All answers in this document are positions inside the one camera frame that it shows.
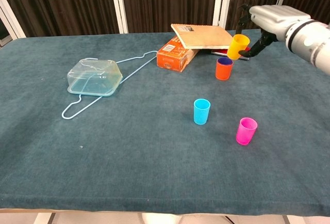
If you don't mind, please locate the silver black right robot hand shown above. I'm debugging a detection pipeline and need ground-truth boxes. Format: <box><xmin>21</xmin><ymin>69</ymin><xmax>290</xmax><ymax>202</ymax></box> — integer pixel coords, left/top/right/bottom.
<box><xmin>236</xmin><ymin>4</ymin><xmax>311</xmax><ymax>59</ymax></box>

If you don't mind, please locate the yellow plastic cup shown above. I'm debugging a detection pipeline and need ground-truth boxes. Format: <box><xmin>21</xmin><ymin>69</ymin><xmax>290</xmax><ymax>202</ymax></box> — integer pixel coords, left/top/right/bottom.
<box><xmin>226</xmin><ymin>34</ymin><xmax>250</xmax><ymax>60</ymax></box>

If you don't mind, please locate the light blue plastic cup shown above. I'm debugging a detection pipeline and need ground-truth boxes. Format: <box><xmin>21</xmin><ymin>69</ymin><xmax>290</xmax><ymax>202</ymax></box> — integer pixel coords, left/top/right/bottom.
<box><xmin>193</xmin><ymin>98</ymin><xmax>211</xmax><ymax>125</ymax></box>

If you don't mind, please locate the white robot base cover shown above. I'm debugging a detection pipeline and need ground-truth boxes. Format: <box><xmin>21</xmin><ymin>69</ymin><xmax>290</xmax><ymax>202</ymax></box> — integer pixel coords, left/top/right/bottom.
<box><xmin>141</xmin><ymin>213</ymin><xmax>187</xmax><ymax>224</ymax></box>

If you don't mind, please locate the red flat book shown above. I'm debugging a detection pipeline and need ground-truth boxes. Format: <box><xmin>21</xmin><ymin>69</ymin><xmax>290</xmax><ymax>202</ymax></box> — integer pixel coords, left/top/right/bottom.
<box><xmin>210</xmin><ymin>49</ymin><xmax>250</xmax><ymax>61</ymax></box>

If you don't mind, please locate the tan hardcover book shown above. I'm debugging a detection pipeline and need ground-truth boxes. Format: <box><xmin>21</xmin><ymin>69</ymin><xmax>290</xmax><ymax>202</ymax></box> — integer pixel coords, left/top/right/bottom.
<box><xmin>170</xmin><ymin>23</ymin><xmax>236</xmax><ymax>50</ymax></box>

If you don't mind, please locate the orange plastic cup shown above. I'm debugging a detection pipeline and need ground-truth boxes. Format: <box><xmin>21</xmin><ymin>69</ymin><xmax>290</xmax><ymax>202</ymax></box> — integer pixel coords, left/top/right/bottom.
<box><xmin>215</xmin><ymin>57</ymin><xmax>234</xmax><ymax>81</ymax></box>

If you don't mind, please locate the orange cardboard box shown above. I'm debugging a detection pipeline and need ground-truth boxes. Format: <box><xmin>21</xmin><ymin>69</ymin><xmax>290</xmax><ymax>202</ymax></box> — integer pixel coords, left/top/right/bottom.
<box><xmin>156</xmin><ymin>35</ymin><xmax>200</xmax><ymax>73</ymax></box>

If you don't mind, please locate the pink plastic cup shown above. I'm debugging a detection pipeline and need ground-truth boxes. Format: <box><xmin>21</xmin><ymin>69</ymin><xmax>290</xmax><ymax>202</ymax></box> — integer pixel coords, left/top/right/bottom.
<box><xmin>236</xmin><ymin>117</ymin><xmax>258</xmax><ymax>146</ymax></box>

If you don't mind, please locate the clear plastic food container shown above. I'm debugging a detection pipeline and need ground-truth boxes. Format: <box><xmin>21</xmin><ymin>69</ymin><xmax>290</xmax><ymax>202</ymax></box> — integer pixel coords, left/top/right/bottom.
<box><xmin>67</xmin><ymin>58</ymin><xmax>124</xmax><ymax>98</ymax></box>

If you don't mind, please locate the teal velvet table cloth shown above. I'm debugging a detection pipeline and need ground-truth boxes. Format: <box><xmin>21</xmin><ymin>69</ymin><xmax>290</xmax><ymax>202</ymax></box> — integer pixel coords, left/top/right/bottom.
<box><xmin>0</xmin><ymin>27</ymin><xmax>330</xmax><ymax>216</ymax></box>

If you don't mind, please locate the light blue wire hanger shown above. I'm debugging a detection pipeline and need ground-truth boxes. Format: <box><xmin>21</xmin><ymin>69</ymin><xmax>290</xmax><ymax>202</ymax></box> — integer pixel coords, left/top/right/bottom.
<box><xmin>61</xmin><ymin>50</ymin><xmax>158</xmax><ymax>119</ymax></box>

